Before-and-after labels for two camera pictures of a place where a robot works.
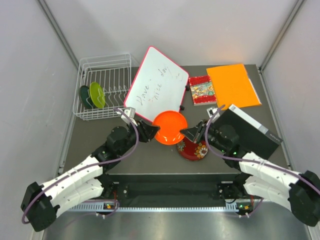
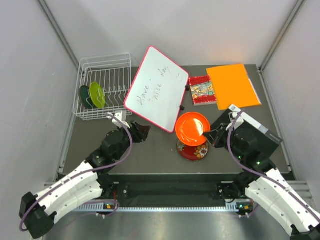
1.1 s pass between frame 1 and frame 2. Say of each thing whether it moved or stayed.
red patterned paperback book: stayed
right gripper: moved
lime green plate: stayed
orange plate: moved
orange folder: stayed
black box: stayed
